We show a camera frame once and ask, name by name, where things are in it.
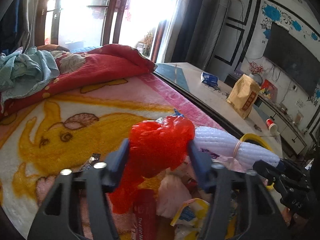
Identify red plastic bag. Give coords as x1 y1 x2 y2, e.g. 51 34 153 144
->
108 115 195 215

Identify white vase with flowers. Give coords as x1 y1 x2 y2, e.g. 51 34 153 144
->
249 61 265 85

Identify colourful picture frame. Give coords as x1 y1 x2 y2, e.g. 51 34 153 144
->
260 79 278 102

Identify coffee table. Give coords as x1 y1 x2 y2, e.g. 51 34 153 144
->
155 62 283 157

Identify pink plastic bag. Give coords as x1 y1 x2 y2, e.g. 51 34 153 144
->
156 174 192 218

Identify pink cartoon blanket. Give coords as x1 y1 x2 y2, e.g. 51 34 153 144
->
1 74 220 238

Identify red snack box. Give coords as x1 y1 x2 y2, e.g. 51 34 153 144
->
131 189 157 240

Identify wall television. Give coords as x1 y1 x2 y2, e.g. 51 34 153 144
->
264 23 319 96

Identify grey standing air conditioner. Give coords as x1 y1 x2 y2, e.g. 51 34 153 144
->
186 0 230 70

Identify blue tissue pack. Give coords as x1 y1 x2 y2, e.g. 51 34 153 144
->
201 72 219 87

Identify yellow rimmed trash bin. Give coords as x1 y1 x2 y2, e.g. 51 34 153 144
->
240 133 274 191

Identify white foam roll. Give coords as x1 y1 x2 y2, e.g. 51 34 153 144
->
194 126 280 171

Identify red floral quilt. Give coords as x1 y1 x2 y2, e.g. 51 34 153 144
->
1 44 157 119

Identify yellow white snack bag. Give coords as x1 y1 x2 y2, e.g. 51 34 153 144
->
170 197 238 240

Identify red paper cup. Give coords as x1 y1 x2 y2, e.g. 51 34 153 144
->
265 118 278 135

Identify brown paper bag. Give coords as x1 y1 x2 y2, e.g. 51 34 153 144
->
226 74 260 119

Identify tv cabinet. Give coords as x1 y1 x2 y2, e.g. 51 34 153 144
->
255 93 307 157

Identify light blue cloth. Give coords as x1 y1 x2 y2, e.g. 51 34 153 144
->
1 47 60 112

